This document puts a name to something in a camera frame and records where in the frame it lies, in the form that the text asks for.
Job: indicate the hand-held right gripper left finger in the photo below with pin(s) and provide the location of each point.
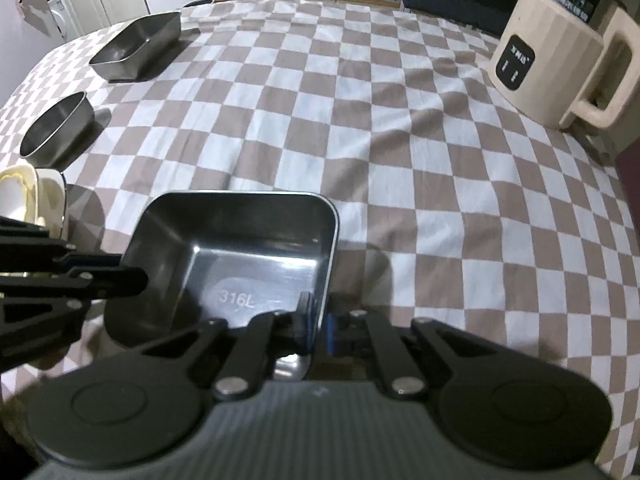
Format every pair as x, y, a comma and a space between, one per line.
304, 317

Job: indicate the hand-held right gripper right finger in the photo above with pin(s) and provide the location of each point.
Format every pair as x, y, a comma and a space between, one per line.
332, 335

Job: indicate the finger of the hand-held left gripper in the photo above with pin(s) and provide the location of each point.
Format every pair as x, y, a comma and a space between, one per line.
120, 282
95, 260

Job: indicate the rectangular steel container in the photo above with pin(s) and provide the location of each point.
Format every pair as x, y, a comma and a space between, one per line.
130, 50
240, 240

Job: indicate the floral bowl yellow rim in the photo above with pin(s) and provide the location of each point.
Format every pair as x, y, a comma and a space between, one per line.
10, 200

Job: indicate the round steel bowl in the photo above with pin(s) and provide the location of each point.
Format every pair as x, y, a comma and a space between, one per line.
50, 130

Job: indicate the checkered tablecloth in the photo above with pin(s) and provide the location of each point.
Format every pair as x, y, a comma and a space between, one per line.
400, 160

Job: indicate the white washing machine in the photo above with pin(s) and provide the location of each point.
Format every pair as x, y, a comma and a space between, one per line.
56, 15

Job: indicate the black round bin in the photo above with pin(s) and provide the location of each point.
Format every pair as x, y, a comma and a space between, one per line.
197, 3

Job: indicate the cream electric kettle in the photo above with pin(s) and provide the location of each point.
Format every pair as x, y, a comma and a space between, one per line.
545, 60

